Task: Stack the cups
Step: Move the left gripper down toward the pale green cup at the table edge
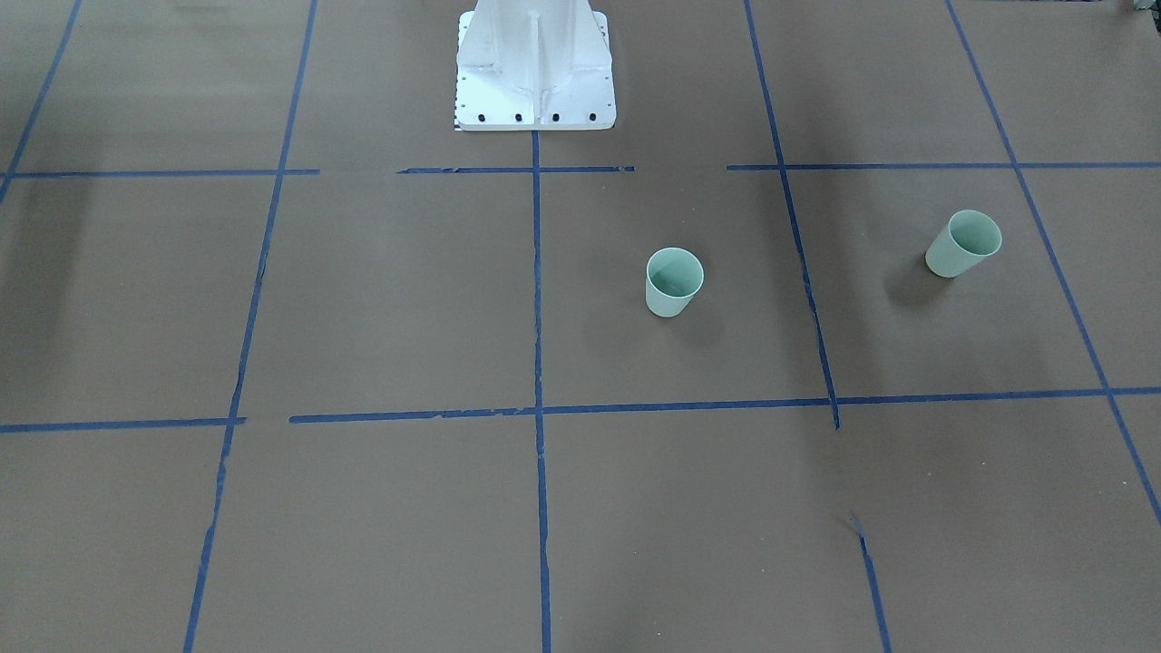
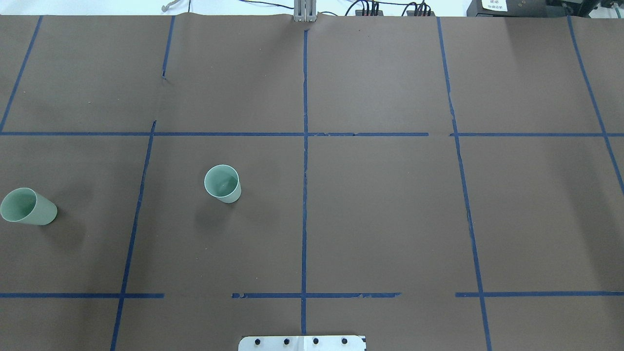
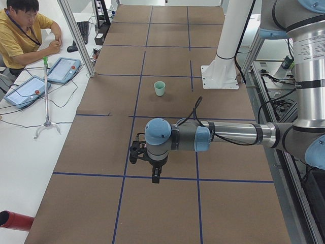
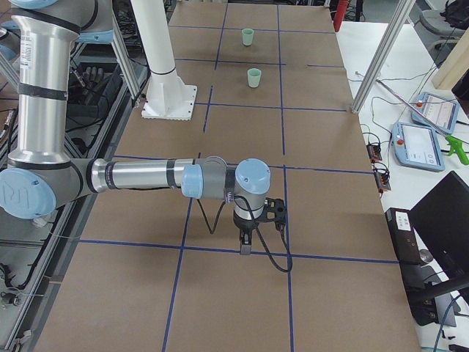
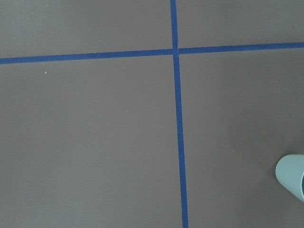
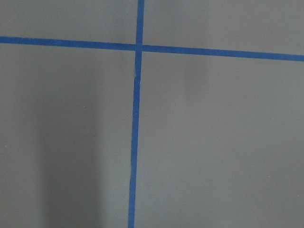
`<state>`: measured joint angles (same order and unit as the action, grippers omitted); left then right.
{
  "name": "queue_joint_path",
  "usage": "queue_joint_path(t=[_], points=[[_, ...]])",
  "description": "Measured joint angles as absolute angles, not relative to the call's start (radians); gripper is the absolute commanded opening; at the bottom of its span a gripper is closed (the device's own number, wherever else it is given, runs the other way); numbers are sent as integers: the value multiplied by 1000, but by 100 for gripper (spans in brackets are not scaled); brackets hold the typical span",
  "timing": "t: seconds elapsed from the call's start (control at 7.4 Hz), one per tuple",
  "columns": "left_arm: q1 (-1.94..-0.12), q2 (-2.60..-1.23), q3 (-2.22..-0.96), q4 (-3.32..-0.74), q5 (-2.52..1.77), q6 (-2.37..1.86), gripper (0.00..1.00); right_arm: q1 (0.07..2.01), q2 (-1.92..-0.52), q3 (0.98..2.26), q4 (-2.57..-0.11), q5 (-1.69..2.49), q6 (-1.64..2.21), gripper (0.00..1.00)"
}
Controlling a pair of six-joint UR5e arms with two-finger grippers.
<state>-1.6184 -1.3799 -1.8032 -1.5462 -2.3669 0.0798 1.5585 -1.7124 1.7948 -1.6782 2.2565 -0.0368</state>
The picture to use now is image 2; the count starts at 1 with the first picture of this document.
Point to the black power strip right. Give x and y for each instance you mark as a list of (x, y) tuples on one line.
[(424, 12)]

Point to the black device with label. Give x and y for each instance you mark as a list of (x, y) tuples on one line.
[(516, 8)]

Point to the aluminium profile post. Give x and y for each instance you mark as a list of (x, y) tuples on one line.
[(305, 11)]

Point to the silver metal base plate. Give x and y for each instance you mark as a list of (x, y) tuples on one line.
[(303, 343)]

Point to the green cup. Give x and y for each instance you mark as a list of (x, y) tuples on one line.
[(25, 206), (223, 183)]

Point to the black power strip left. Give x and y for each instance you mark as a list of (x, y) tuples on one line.
[(372, 12)]

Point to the grey cable end piece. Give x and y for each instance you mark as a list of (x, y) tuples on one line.
[(165, 8)]

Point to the black power strip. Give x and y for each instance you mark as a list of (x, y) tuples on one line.
[(424, 12), (372, 12)]

